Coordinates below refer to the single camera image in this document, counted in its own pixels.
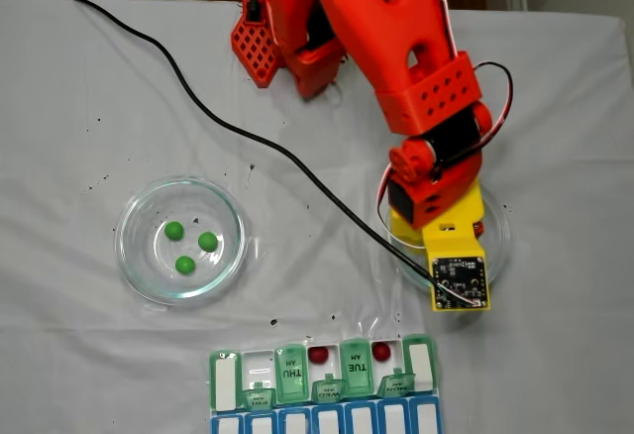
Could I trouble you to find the weekly pill organizer box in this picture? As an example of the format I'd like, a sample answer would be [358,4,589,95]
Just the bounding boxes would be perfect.
[206,334,445,434]

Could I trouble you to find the glass bowl with red balls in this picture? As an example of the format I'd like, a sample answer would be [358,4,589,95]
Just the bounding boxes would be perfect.
[383,183,511,292]

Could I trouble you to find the glass bowl with green balls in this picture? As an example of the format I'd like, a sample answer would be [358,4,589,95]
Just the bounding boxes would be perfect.
[113,174,249,306]

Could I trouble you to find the white table cover sheet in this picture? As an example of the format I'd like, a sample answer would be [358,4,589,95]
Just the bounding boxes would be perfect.
[0,0,628,434]

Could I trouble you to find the yellow camera board mount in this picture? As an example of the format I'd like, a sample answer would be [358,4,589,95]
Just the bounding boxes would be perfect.
[423,223,492,313]

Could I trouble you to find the white red servo wire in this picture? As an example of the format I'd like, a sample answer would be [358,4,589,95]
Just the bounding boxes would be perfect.
[433,60,514,167]
[378,163,427,252]

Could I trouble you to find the black camera cable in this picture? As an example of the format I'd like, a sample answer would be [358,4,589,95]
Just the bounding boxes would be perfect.
[53,0,484,306]

